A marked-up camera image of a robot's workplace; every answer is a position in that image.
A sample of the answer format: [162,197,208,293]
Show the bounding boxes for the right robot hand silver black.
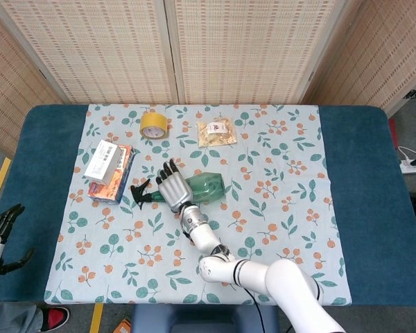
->
[155,158,195,213]

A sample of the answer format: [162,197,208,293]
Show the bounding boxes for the green spray bottle black nozzle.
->
[130,172,227,212]

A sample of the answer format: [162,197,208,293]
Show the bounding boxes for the orange blue carton box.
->
[87,144,135,205]

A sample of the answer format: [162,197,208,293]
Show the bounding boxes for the yellow tape roll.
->
[139,112,168,140]

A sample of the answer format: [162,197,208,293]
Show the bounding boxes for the grey trouser leg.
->
[0,300,44,333]

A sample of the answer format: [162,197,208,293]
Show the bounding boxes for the clear snack bag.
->
[197,117,237,148]

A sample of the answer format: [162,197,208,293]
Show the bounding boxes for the floral tablecloth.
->
[43,103,353,307]

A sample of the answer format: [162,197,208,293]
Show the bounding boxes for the white cardboard box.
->
[83,139,123,187]

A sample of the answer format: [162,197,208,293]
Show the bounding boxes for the red black shoe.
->
[41,307,71,331]

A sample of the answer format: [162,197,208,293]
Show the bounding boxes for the blue padded seat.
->
[131,305,280,333]

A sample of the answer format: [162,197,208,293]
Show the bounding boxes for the small orange box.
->
[112,317,132,333]

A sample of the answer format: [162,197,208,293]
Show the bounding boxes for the woven bamboo screen panel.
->
[164,0,363,105]
[303,0,416,117]
[0,6,65,159]
[0,0,180,105]

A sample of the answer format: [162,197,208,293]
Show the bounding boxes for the blue felt table cover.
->
[0,105,416,308]

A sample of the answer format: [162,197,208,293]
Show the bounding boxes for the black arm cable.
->
[244,287,266,333]

